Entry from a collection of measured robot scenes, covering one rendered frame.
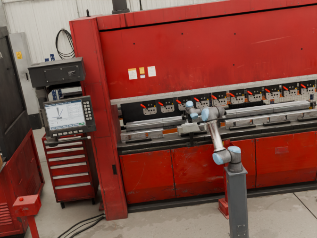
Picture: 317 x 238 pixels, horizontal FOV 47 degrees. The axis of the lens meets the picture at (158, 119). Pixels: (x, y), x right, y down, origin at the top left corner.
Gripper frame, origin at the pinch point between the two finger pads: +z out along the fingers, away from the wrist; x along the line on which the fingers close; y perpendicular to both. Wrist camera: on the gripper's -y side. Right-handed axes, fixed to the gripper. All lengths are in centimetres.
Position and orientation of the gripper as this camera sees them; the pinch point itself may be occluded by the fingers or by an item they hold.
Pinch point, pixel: (189, 122)
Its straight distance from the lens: 415.5
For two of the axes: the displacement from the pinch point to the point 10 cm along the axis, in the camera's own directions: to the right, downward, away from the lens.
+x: -9.9, 1.3, 0.0
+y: -1.1, -8.5, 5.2
